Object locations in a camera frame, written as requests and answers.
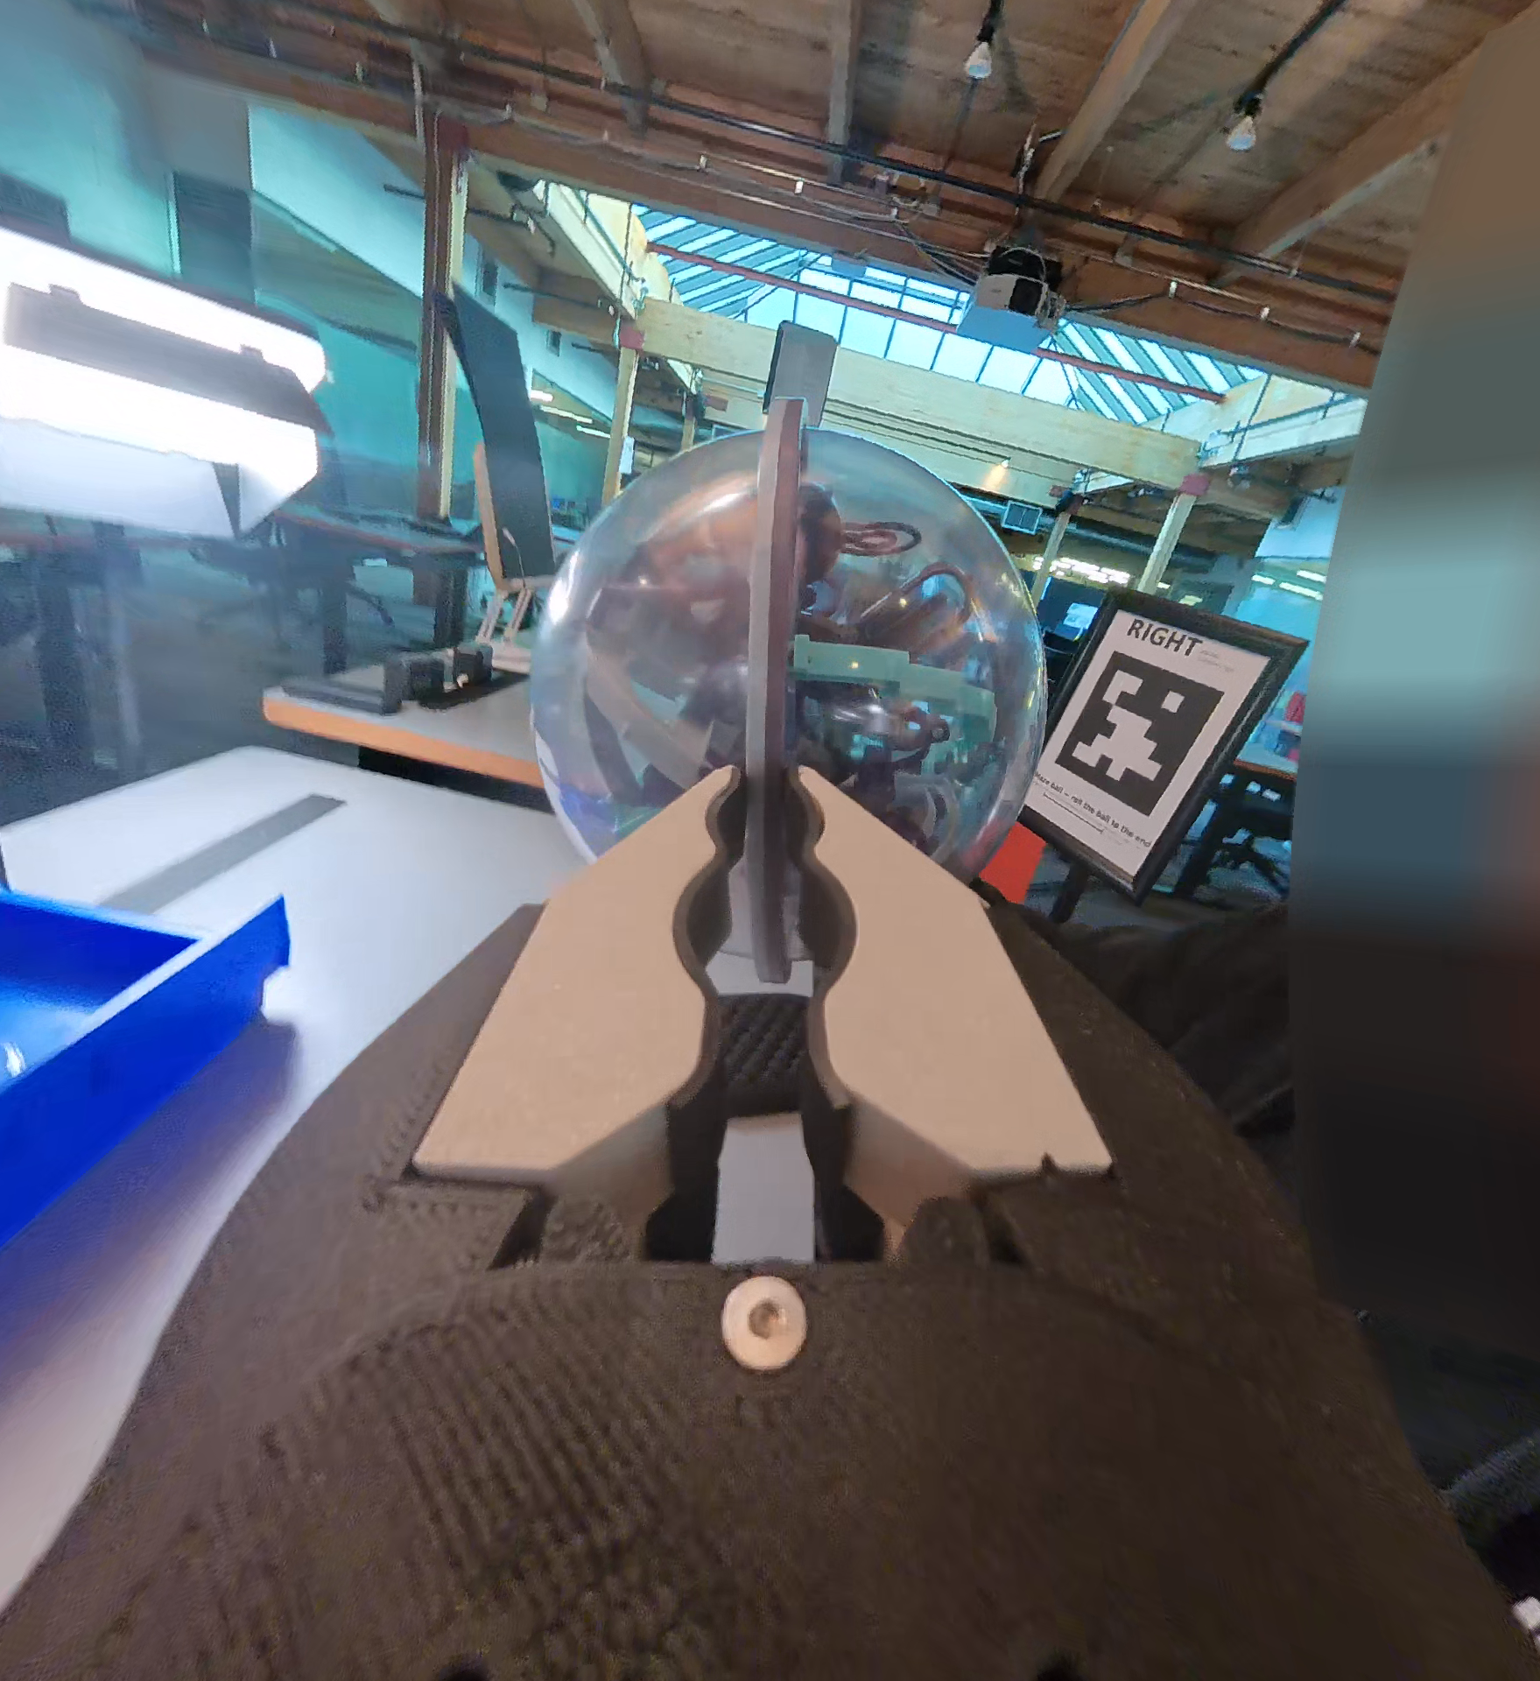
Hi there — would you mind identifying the white light panel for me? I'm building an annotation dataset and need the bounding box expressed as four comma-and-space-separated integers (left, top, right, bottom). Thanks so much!
0, 206, 336, 547

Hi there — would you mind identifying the black monitor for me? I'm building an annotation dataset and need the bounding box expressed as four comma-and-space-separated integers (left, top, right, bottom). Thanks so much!
448, 282, 564, 589

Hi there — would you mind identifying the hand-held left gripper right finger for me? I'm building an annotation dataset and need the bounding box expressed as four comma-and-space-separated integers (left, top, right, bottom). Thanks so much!
796, 767, 1117, 1255

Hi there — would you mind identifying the blue plastic bin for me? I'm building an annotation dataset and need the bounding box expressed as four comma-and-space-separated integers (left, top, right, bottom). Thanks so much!
0, 820, 294, 1315

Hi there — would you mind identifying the long wooden table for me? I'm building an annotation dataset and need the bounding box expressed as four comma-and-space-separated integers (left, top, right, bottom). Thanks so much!
262, 656, 568, 794

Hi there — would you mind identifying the clear plastic maze ball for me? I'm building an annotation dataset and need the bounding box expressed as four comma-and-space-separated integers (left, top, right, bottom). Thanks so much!
529, 397, 1053, 988

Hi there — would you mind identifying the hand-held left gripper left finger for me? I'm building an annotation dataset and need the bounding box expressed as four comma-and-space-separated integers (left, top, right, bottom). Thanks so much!
412, 767, 751, 1241

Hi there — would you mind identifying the black and white marker tag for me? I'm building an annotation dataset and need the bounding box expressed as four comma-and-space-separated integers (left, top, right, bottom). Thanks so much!
1018, 591, 1317, 902

